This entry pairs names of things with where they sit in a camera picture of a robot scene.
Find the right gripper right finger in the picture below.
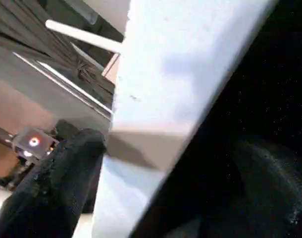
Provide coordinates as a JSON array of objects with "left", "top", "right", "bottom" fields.
[{"left": 198, "top": 138, "right": 302, "bottom": 238}]

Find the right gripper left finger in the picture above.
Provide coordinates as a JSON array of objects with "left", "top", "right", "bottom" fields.
[{"left": 0, "top": 128, "right": 108, "bottom": 238}]

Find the white plastic table top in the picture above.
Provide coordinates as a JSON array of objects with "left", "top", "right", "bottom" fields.
[{"left": 91, "top": 0, "right": 280, "bottom": 238}]

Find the grey-brown curtain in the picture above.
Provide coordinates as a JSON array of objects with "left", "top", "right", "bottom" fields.
[{"left": 0, "top": 0, "right": 117, "bottom": 105}]

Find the grey box with red ring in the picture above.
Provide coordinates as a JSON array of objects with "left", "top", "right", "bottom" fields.
[{"left": 12, "top": 126, "right": 60, "bottom": 164}]

